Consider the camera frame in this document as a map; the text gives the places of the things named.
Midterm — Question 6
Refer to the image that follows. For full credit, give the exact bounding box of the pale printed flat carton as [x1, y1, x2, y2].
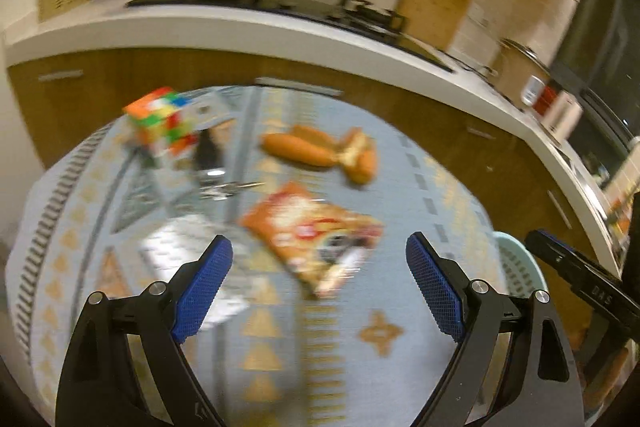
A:
[180, 89, 237, 134]

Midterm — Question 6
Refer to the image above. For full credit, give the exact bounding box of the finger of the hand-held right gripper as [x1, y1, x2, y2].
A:
[525, 229, 633, 334]

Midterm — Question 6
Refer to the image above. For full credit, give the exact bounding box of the blue patterned tablecloth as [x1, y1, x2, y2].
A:
[5, 84, 507, 427]

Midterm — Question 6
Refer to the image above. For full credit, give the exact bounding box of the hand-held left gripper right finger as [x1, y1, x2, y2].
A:
[405, 231, 586, 427]

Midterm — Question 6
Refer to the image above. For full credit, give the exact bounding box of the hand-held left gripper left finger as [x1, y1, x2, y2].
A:
[55, 234, 234, 427]

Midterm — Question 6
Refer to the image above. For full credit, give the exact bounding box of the black gas stove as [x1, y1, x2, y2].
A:
[125, 0, 457, 74]

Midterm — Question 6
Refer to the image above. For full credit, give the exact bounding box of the light blue perforated plastic basket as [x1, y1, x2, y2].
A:
[492, 231, 549, 309]

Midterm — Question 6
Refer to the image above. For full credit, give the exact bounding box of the dark kitchen window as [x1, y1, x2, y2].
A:
[550, 0, 640, 158]

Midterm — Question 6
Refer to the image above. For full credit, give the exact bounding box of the long brown bread roll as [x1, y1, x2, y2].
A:
[262, 133, 337, 168]
[291, 125, 342, 148]

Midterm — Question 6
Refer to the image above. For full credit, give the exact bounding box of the orange snack packet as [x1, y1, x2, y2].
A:
[240, 182, 385, 299]

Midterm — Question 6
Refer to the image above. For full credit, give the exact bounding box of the white electric kettle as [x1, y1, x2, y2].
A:
[547, 89, 586, 140]

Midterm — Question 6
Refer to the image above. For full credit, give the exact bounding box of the red container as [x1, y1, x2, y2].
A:
[532, 84, 558, 118]

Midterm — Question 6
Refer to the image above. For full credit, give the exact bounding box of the split filled bread roll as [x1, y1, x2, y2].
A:
[337, 129, 380, 186]

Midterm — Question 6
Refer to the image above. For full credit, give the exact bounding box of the multicoloured puzzle cube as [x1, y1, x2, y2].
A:
[122, 87, 199, 158]

